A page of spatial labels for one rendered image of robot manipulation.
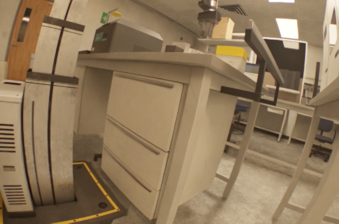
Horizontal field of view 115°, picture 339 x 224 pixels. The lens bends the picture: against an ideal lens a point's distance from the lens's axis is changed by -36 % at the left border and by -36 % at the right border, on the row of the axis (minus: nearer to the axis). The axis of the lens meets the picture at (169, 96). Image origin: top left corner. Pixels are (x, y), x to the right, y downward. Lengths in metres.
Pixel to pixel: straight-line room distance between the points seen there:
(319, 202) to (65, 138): 0.74
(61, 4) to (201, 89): 0.52
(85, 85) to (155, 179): 1.08
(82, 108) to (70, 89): 1.02
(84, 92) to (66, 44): 1.01
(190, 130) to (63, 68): 0.44
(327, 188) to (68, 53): 0.79
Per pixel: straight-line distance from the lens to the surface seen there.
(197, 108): 0.51
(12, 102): 0.49
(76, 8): 0.60
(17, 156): 0.55
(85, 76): 1.51
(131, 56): 0.73
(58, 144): 0.60
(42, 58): 0.55
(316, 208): 0.49
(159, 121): 0.62
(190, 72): 0.55
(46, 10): 4.20
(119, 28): 1.21
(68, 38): 0.56
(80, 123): 1.60
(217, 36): 3.13
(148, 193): 0.76
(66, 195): 0.73
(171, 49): 0.78
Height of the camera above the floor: 0.80
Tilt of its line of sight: 5 degrees down
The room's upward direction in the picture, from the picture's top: 12 degrees clockwise
